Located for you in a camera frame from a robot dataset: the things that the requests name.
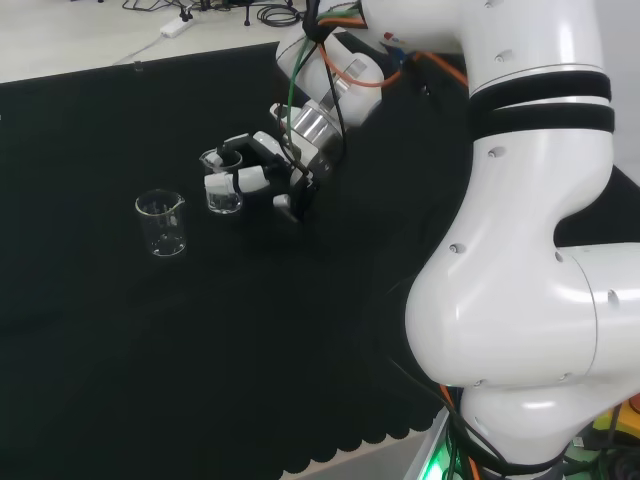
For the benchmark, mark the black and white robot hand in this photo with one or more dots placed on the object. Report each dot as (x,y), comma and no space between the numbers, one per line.
(320,160)

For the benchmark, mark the clear glass beaker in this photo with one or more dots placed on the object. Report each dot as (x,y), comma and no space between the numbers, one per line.
(165,245)
(225,202)

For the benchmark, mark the black tripod leg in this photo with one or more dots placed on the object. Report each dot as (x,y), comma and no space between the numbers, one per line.
(246,12)

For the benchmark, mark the white power strip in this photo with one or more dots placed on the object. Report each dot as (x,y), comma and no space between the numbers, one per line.
(176,27)

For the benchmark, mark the black bench cloth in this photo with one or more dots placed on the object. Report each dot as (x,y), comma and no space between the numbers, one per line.
(200,325)

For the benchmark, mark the yellow stop button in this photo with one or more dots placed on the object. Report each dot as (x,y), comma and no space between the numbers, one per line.
(620,425)

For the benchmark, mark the pale base plate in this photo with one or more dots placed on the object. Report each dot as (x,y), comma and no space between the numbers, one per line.
(425,452)

